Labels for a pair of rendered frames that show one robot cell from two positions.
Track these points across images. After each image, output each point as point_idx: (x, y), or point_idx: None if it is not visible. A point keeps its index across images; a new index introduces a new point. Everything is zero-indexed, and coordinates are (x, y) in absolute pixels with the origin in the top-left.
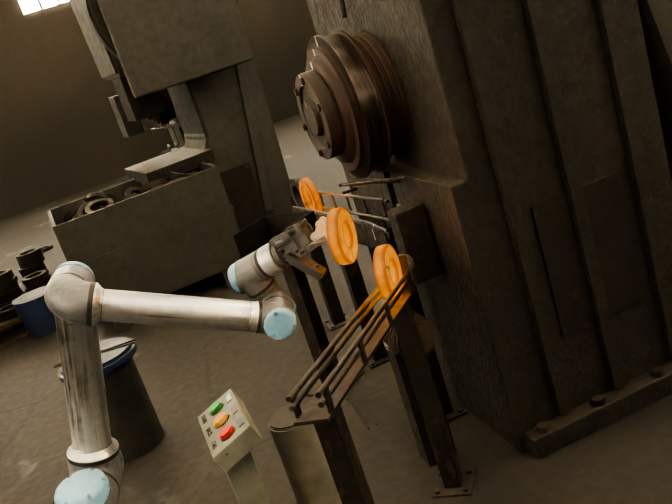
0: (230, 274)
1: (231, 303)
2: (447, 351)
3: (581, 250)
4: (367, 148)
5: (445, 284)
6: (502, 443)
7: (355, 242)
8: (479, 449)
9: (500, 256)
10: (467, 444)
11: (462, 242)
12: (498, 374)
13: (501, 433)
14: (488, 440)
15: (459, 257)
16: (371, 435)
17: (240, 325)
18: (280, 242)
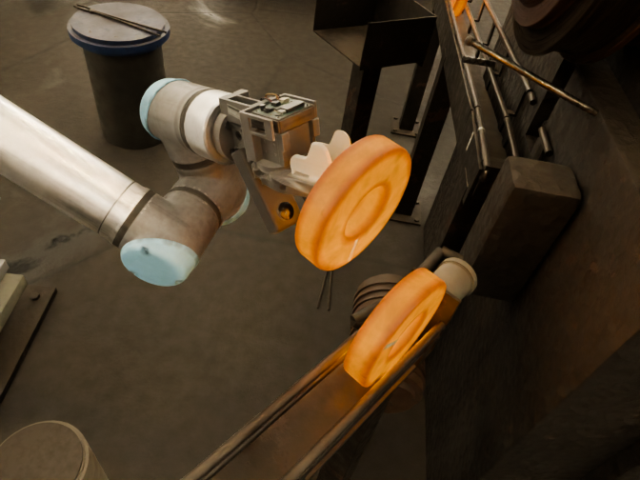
0: (144, 99)
1: (78, 176)
2: (449, 324)
3: None
4: (577, 10)
5: (504, 306)
6: (419, 479)
7: (382, 221)
8: (390, 463)
9: (630, 416)
10: (385, 439)
11: (587, 361)
12: (467, 477)
13: (427, 468)
14: (409, 456)
15: (556, 350)
16: (312, 321)
17: (81, 222)
18: (237, 117)
